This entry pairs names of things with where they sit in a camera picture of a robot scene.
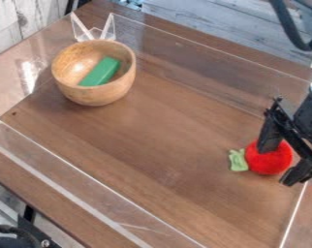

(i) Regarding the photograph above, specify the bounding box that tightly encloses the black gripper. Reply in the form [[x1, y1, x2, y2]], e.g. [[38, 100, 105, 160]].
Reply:
[[256, 96, 312, 186]]

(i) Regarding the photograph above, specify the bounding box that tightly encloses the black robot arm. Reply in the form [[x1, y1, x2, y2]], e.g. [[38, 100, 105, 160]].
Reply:
[[256, 82, 312, 186]]

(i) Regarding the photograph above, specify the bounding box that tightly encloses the green rectangular block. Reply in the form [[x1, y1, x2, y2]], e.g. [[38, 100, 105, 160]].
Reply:
[[79, 56, 121, 86]]

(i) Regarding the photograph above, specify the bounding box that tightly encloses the wooden bowl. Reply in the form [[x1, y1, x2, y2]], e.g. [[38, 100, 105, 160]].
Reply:
[[53, 40, 137, 107]]

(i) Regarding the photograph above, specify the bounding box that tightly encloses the clear acrylic tray wall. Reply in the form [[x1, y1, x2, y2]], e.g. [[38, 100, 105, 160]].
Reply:
[[0, 13, 312, 248]]

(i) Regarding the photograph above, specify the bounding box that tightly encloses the black cable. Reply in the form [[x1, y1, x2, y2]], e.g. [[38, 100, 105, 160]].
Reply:
[[268, 0, 312, 52]]

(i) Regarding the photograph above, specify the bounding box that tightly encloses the black metal bracket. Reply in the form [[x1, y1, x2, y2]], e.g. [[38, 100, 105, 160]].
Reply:
[[19, 205, 62, 248]]

